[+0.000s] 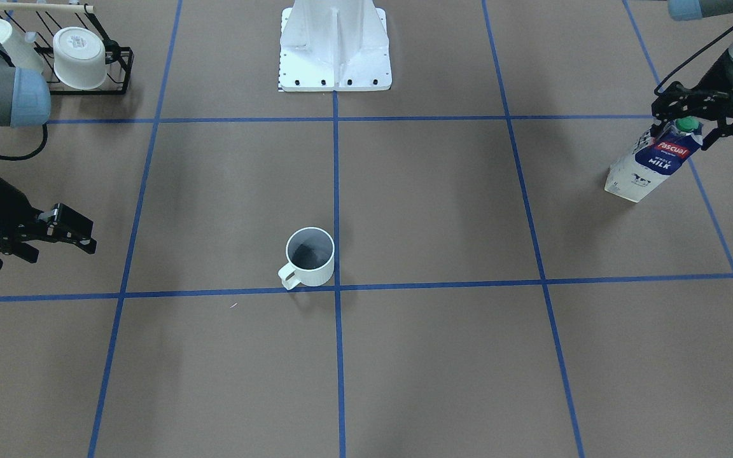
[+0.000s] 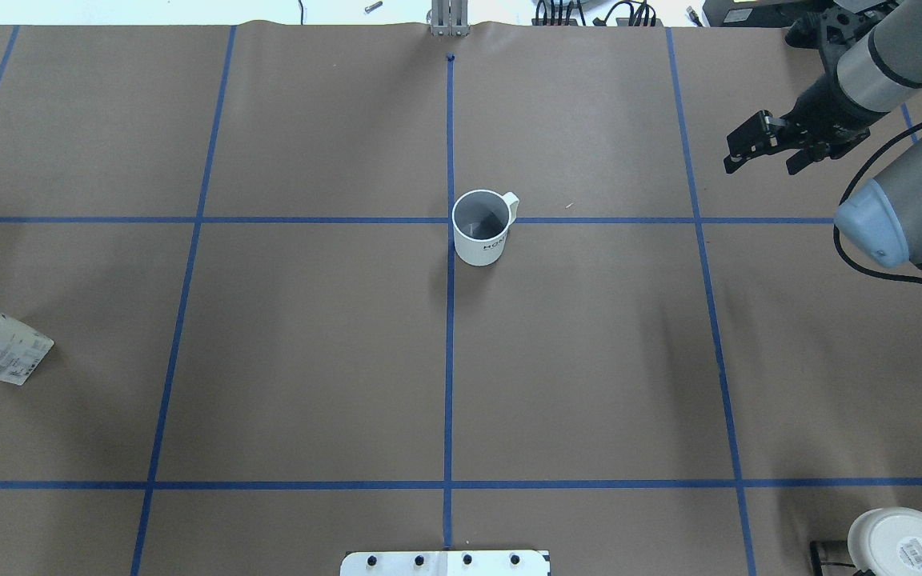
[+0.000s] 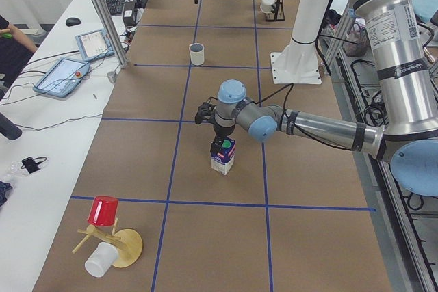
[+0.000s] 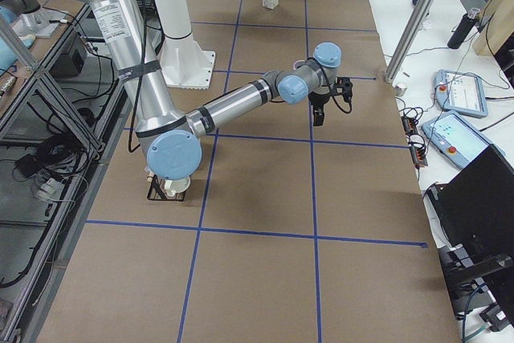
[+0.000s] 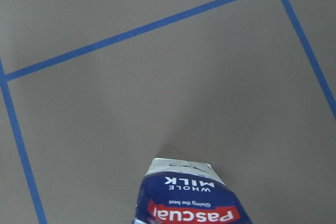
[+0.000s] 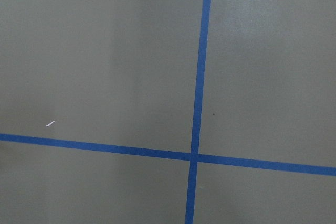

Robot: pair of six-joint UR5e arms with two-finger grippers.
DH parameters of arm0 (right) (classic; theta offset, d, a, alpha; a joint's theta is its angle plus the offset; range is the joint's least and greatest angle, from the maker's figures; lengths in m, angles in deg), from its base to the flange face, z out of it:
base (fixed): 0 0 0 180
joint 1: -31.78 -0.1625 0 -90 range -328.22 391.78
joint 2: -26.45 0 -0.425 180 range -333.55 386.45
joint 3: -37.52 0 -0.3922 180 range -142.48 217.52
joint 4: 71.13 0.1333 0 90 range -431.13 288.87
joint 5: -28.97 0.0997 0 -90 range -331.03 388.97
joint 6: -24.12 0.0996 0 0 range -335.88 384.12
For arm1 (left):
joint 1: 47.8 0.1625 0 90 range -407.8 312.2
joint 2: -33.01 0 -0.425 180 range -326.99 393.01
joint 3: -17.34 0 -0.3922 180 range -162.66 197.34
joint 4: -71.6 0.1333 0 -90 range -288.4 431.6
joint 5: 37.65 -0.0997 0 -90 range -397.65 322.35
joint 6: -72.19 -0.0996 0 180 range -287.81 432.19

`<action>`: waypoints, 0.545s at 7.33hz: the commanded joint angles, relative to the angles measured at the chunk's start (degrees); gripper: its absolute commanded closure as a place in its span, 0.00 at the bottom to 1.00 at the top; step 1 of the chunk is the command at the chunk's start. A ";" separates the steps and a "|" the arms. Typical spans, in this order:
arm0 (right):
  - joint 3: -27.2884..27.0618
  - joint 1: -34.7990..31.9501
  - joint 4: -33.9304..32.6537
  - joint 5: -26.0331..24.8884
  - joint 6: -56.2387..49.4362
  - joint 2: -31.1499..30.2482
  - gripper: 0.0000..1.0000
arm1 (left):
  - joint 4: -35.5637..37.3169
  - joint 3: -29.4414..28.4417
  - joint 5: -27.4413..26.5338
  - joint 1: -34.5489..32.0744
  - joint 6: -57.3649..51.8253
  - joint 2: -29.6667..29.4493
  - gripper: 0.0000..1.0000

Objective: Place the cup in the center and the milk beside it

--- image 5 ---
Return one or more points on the blue white milk carton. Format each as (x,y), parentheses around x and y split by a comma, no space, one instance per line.
(178,191)

